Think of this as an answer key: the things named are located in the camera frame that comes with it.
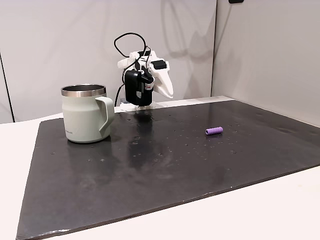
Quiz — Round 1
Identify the purple pen grip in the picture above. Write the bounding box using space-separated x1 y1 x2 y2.
205 126 224 136

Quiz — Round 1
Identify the black camera box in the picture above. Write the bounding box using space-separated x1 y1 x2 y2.
124 69 155 106

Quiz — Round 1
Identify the black base cable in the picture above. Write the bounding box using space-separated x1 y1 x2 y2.
114 83 125 107

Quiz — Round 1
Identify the black camera cable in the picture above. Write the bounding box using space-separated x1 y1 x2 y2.
113 32 151 76

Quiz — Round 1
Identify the sage green steel mug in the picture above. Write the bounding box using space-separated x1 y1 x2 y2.
60 84 116 144

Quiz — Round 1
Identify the black table mat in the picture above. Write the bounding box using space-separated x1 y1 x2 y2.
15 99 320 240

